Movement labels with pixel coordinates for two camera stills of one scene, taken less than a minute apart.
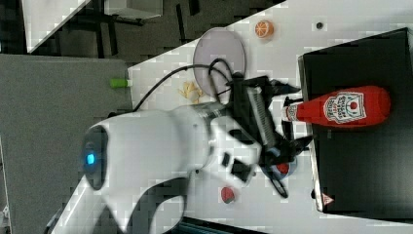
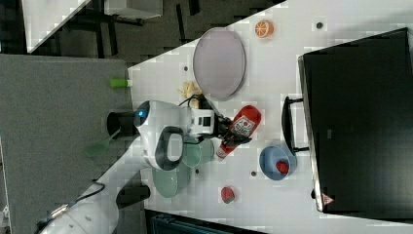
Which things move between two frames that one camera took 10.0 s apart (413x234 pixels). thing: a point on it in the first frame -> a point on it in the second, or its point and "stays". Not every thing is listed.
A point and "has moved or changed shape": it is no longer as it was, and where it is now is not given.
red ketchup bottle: [358, 106] has moved or changed shape
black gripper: [257, 114] -> [222, 125]
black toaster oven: [364, 171] stays
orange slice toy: [264, 29] stays
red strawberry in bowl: [282, 168] stays
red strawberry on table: [227, 195] stays
